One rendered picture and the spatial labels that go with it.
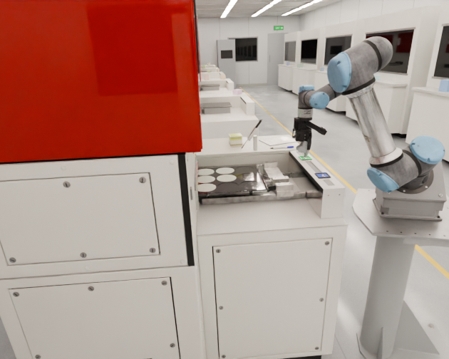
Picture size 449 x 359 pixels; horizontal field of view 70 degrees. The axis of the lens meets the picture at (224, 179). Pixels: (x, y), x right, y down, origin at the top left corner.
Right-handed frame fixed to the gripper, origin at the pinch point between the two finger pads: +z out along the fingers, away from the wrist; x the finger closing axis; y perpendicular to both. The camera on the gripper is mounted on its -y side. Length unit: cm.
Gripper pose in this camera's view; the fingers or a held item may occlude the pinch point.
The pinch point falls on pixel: (306, 154)
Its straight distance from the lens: 175.1
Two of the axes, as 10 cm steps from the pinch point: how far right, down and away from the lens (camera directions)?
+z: 0.4, 9.3, 3.7
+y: -10.0, 0.6, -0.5
